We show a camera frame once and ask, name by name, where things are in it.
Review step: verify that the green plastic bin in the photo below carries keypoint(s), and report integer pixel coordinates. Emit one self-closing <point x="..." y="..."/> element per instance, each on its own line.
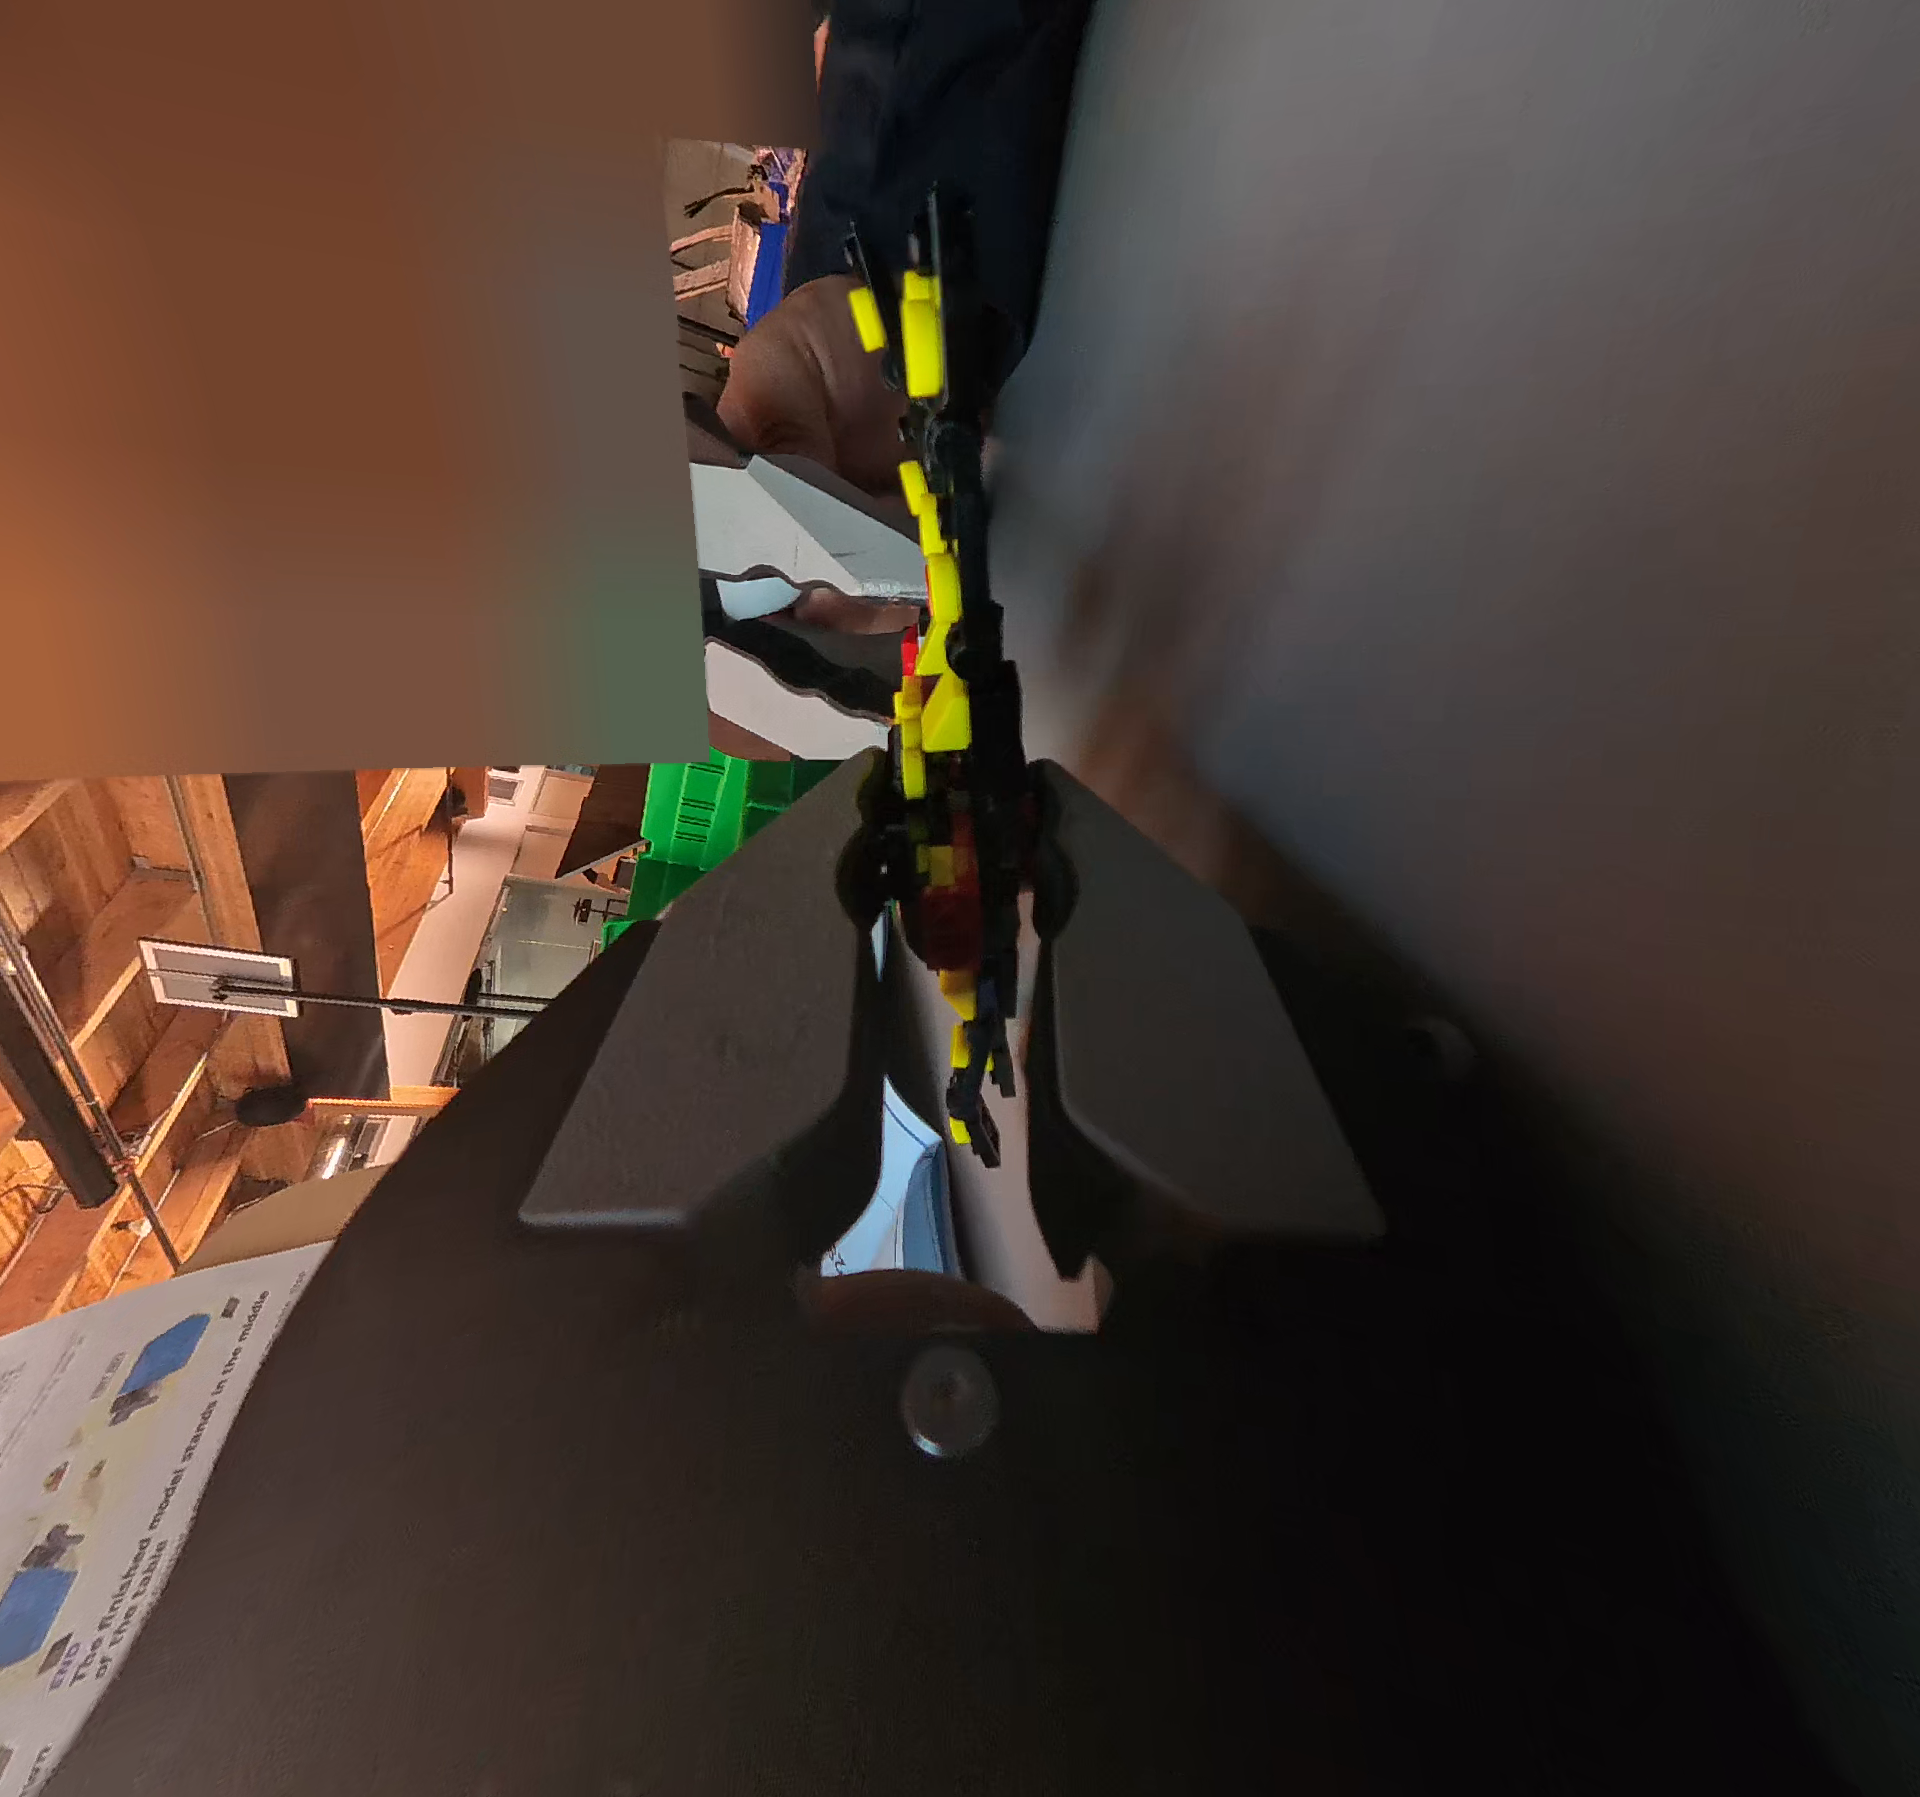
<point x="704" y="824"/>

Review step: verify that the black ceiling beam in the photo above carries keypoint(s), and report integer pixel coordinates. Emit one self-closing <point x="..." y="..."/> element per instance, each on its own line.
<point x="53" y="1092"/>

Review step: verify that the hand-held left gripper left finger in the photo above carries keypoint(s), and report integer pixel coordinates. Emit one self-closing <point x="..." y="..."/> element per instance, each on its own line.
<point x="720" y="1076"/>

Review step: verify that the white lego instruction booklet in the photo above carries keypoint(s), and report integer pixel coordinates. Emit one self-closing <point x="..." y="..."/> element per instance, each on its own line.
<point x="918" y="1198"/>

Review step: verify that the blue plastic bin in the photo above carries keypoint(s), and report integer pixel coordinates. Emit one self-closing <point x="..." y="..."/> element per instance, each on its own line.
<point x="766" y="271"/>

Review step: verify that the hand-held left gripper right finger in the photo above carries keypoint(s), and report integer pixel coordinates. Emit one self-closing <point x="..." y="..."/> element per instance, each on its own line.
<point x="1185" y="1063"/>

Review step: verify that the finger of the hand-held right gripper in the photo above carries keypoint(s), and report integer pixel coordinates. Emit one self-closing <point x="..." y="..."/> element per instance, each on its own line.
<point x="779" y="710"/>
<point x="811" y="516"/>

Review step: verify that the white ceiling light panel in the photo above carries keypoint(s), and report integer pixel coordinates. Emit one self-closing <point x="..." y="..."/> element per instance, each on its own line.
<point x="218" y="974"/>

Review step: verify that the printed instruction sheet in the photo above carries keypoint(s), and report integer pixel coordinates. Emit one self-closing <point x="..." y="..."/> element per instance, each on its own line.
<point x="104" y="1497"/>

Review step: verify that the person's right hand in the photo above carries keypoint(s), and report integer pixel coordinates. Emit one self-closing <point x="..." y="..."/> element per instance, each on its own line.
<point x="811" y="372"/>

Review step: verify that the black yellow red lego model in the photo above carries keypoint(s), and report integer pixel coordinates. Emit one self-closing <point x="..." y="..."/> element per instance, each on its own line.
<point x="960" y="718"/>

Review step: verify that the person's right forearm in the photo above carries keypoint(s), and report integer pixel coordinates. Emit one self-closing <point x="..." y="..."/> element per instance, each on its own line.
<point x="946" y="56"/>

